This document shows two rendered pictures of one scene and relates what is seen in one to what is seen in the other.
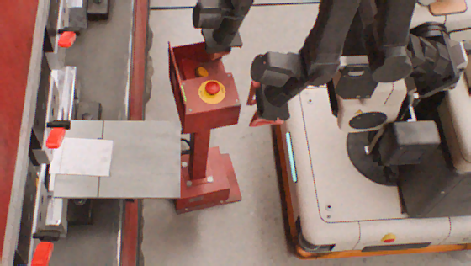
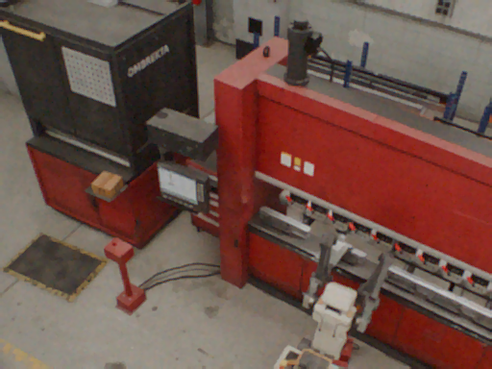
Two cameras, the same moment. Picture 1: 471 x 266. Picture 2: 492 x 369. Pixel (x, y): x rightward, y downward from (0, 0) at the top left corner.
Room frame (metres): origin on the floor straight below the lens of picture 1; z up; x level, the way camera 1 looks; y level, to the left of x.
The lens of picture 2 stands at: (1.92, -2.71, 4.41)
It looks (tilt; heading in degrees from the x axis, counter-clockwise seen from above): 45 degrees down; 120
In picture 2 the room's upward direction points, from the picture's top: 6 degrees clockwise
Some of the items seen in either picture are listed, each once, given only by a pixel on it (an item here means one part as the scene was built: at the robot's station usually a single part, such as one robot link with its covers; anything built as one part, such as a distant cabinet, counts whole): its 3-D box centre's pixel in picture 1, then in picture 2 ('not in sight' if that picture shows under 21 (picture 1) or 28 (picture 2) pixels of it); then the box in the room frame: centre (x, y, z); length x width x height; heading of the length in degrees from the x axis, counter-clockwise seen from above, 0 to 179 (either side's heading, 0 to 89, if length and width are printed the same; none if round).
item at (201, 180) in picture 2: not in sight; (185, 184); (-0.61, -0.31, 1.42); 0.45 x 0.12 x 0.36; 10
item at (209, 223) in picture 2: not in sight; (222, 195); (-0.98, 0.55, 0.50); 0.50 x 0.50 x 1.00; 4
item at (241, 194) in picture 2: not in sight; (256, 175); (-0.44, 0.42, 1.15); 0.85 x 0.25 x 2.30; 94
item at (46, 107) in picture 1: (24, 110); (340, 218); (0.52, 0.31, 1.26); 0.15 x 0.09 x 0.17; 4
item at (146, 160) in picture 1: (119, 158); (332, 252); (0.55, 0.17, 1.00); 0.26 x 0.18 x 0.01; 94
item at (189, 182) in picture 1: (197, 171); not in sight; (0.91, 0.00, 0.13); 0.10 x 0.10 x 0.01; 18
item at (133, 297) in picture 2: not in sight; (124, 275); (-1.03, -0.78, 0.41); 0.25 x 0.20 x 0.83; 94
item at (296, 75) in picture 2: not in sight; (308, 52); (0.00, 0.41, 2.54); 0.33 x 0.25 x 0.47; 4
